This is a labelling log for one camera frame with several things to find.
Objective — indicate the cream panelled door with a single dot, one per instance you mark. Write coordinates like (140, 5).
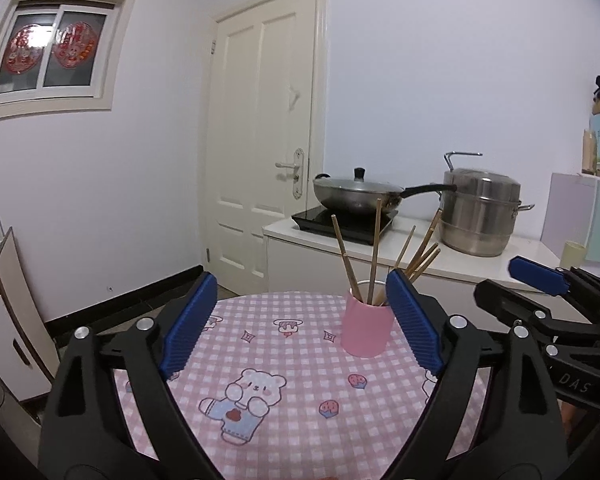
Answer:
(250, 135)

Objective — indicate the cream framed sliding window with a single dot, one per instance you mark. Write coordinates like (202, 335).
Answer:
(80, 72)

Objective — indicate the white kitchen counter cabinet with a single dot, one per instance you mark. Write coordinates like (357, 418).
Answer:
(480, 265)

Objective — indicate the red round window decal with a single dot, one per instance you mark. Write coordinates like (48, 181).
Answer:
(72, 45)
(22, 52)

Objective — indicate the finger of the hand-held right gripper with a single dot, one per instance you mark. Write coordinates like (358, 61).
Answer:
(500, 300)
(535, 275)

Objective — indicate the pink cylindrical utensil holder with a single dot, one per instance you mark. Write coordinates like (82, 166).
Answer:
(365, 330)

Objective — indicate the group of wooden chopsticks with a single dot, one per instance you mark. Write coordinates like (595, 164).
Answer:
(376, 240)

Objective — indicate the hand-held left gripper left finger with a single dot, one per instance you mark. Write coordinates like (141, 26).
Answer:
(187, 325)

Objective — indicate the stainless steel steamer pot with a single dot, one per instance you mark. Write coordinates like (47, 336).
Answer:
(475, 220)

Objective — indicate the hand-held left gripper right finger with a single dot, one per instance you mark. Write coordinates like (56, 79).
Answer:
(415, 325)

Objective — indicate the glass wok lid black knob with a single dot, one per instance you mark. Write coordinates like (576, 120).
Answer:
(360, 174)

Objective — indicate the beige side cabinet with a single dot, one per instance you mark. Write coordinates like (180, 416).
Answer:
(10, 320)

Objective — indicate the pink checked cartoon tablecloth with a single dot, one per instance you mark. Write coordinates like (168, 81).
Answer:
(280, 340)

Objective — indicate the pale green cup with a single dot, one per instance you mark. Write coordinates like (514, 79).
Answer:
(572, 255)

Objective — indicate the pale rectangular box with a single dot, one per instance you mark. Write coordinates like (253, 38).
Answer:
(567, 210)

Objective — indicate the cream bottle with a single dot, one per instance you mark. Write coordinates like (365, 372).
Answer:
(588, 152)

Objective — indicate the black induction cooker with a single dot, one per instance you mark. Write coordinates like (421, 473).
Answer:
(330, 225)

